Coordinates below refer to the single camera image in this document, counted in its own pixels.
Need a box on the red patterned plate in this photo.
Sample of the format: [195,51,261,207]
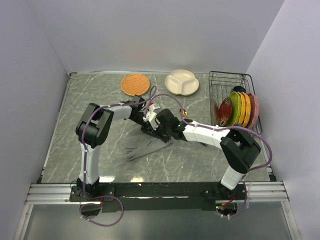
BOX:
[218,97,233,127]

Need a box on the orange scalloped plate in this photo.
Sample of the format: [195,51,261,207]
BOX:
[243,93,251,127]

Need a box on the cream divided plate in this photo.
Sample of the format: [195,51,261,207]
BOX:
[164,69,200,96]

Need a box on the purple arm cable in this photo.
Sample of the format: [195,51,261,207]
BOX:
[143,93,273,220]
[79,85,158,228]

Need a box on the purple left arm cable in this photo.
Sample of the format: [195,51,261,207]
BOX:
[79,85,158,228]

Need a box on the grey cloth napkin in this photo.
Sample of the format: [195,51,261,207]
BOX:
[124,135,172,161]

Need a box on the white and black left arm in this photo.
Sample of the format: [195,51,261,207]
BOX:
[75,95,158,201]

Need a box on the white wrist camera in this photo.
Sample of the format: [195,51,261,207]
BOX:
[148,102,160,112]
[142,111,159,130]

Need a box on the aluminium frame rail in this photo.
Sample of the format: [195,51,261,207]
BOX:
[24,181,289,205]

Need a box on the dark blue bowl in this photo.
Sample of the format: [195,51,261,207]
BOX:
[232,85,247,93]

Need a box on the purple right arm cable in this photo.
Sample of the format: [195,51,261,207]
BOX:
[143,93,273,220]

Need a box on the black wire dish rack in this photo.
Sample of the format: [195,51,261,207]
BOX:
[208,71,263,135]

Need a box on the gold spoon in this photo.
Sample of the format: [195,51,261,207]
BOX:
[179,108,193,124]

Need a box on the green scalloped plate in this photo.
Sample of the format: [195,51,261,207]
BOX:
[228,91,242,126]

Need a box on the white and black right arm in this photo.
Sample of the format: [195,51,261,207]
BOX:
[143,106,261,200]

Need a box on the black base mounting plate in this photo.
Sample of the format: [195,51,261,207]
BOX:
[69,182,246,213]

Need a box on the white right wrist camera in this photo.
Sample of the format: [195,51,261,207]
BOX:
[142,111,159,130]

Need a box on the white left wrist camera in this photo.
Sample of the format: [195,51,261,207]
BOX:
[148,102,160,112]

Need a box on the yellow scalloped plate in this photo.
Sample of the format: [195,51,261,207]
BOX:
[237,92,246,127]

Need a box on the orange woven round coaster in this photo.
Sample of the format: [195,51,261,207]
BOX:
[120,73,151,96]

